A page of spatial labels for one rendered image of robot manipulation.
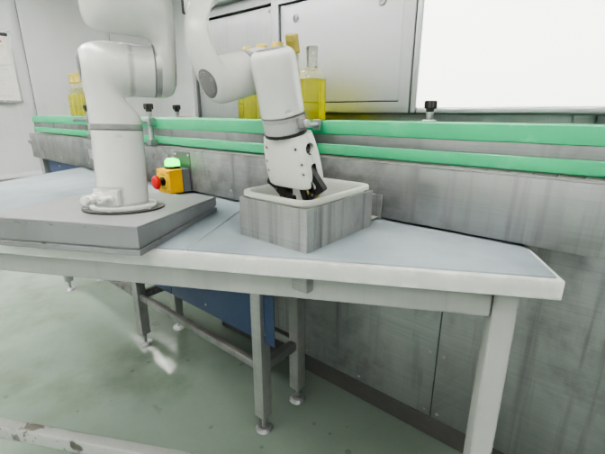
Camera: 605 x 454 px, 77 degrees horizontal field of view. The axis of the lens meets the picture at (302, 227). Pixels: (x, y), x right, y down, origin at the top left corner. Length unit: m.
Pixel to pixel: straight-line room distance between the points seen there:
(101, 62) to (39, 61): 6.11
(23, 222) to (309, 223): 0.51
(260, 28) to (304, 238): 0.90
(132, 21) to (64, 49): 6.25
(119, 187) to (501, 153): 0.72
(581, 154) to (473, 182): 0.17
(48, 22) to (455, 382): 6.75
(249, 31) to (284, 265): 0.97
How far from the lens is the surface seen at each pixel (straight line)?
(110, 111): 0.81
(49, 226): 0.80
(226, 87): 0.66
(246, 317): 1.20
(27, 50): 6.90
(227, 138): 1.07
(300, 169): 0.66
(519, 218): 0.79
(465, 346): 1.16
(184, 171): 1.18
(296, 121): 0.65
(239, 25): 1.48
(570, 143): 0.78
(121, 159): 0.81
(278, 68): 0.63
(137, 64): 0.82
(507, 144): 0.79
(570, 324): 1.07
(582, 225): 0.78
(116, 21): 0.82
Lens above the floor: 0.99
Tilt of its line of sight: 17 degrees down
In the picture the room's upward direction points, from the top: straight up
